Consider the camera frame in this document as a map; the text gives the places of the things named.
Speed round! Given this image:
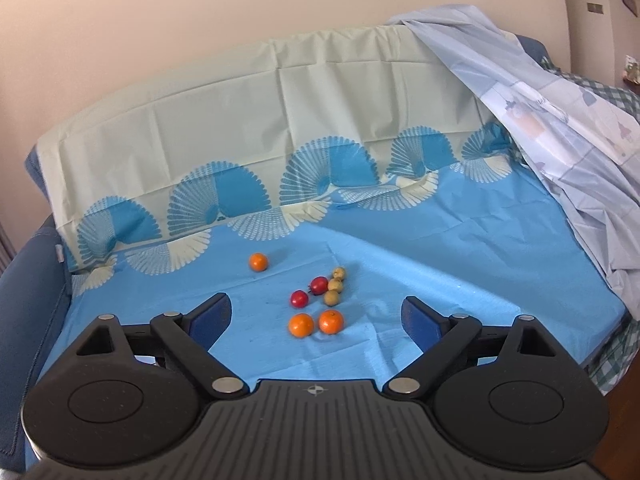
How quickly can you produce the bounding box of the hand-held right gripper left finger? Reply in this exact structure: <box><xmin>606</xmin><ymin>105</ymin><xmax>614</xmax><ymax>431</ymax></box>
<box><xmin>75</xmin><ymin>292</ymin><xmax>248</xmax><ymax>401</ymax></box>

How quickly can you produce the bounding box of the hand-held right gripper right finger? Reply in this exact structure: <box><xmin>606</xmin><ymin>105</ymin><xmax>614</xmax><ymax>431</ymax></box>
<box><xmin>382</xmin><ymin>296</ymin><xmax>561</xmax><ymax>398</ymax></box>

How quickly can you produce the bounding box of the blue fan-print cloth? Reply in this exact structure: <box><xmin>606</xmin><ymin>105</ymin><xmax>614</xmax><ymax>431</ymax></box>
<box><xmin>37</xmin><ymin>22</ymin><xmax>631</xmax><ymax>401</ymax></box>

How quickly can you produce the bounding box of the blue sofa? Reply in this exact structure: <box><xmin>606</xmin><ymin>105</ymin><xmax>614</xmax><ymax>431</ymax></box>
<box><xmin>0</xmin><ymin>35</ymin><xmax>553</xmax><ymax>476</ymax></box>

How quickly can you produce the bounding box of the grey curtain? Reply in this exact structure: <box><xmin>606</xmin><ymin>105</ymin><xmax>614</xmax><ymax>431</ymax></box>
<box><xmin>0</xmin><ymin>220</ymin><xmax>13</xmax><ymax>271</ymax></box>

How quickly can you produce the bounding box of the pale blue printed sheet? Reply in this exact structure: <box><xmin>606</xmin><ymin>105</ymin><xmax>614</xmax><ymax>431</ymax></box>
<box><xmin>385</xmin><ymin>2</ymin><xmax>640</xmax><ymax>318</ymax></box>

